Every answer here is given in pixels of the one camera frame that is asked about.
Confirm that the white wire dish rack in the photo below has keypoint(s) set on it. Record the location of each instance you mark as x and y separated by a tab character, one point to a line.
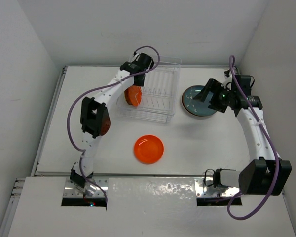
158	94

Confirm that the orange plate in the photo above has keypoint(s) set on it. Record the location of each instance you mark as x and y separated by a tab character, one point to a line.
148	149
134	95

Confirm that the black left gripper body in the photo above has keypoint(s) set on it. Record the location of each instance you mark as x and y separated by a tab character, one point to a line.
138	82

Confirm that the yellow brown plate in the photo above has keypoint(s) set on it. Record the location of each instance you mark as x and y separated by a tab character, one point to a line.
126	97

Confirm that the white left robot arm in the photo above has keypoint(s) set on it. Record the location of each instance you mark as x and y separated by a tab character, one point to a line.
94	116

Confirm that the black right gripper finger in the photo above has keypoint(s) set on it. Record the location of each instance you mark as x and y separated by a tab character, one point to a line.
212	86
213	105

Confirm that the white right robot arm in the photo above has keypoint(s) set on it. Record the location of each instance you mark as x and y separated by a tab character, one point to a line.
257	176

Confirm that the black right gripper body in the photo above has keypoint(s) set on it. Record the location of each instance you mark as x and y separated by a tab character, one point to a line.
221	98

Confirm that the dark teal plate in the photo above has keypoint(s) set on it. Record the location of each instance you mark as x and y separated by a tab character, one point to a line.
196	107

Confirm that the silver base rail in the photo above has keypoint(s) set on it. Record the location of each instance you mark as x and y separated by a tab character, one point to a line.
199	188

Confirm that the red teal floral plate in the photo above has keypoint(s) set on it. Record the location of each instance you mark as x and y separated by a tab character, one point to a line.
188	113

